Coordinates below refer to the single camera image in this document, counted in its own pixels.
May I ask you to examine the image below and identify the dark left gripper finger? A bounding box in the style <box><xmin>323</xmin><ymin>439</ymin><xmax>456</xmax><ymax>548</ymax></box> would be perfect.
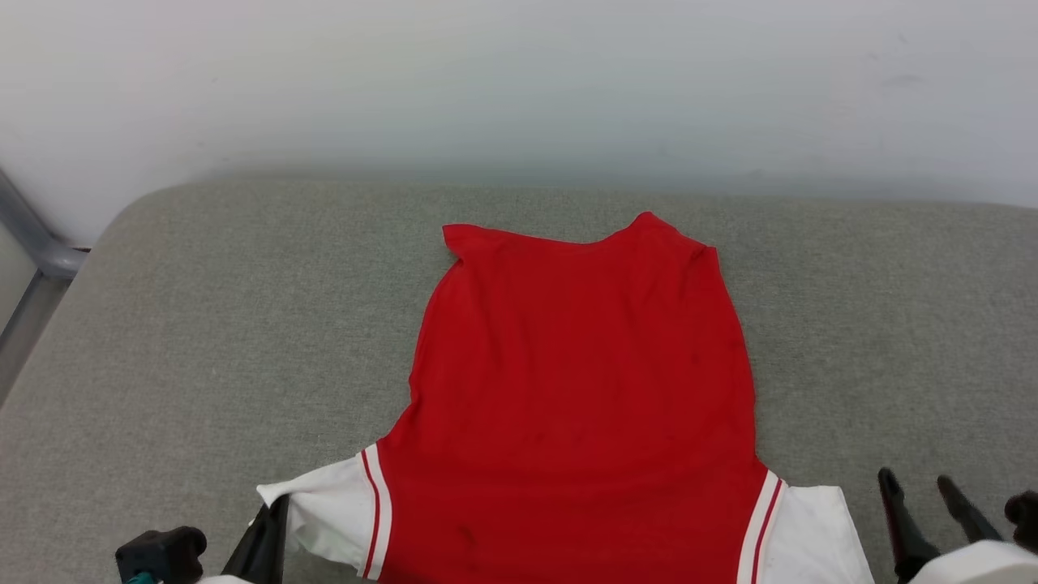
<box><xmin>223</xmin><ymin>495</ymin><xmax>290</xmax><ymax>582</ymax></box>

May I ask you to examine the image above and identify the red and white garment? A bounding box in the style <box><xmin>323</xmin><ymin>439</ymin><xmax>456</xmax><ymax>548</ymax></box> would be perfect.
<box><xmin>256</xmin><ymin>211</ymin><xmax>877</xmax><ymax>584</ymax></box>

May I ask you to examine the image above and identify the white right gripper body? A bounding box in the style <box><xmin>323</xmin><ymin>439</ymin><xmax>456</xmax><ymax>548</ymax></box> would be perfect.
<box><xmin>908</xmin><ymin>539</ymin><xmax>1038</xmax><ymax>584</ymax></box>

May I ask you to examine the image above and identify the grey fabric sofa cushion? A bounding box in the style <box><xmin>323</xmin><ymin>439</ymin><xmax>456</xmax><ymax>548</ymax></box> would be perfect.
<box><xmin>0</xmin><ymin>174</ymin><xmax>1038</xmax><ymax>584</ymax></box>

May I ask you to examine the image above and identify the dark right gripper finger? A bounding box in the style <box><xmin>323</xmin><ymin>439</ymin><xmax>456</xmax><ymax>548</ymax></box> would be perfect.
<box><xmin>937</xmin><ymin>475</ymin><xmax>1005</xmax><ymax>544</ymax></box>
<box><xmin>878</xmin><ymin>468</ymin><xmax>941</xmax><ymax>582</ymax></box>

